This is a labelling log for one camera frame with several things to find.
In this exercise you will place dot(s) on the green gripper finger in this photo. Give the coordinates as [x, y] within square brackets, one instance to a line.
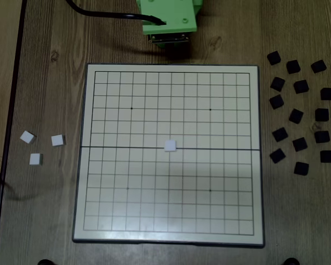
[161, 45]

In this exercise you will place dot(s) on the white cube stone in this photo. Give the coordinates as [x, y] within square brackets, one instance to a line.
[35, 159]
[27, 136]
[170, 145]
[57, 140]

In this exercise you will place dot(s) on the white folding go board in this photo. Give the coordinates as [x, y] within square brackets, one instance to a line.
[168, 110]

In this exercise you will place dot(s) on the black cube stone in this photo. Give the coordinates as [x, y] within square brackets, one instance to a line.
[318, 66]
[273, 57]
[322, 136]
[327, 93]
[299, 144]
[277, 83]
[301, 86]
[322, 114]
[326, 156]
[296, 115]
[277, 156]
[301, 168]
[276, 101]
[280, 134]
[293, 66]

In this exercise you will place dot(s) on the black round stand foot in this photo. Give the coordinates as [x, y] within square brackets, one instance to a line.
[291, 262]
[45, 262]

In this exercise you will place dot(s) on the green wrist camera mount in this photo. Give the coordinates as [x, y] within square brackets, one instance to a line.
[168, 11]

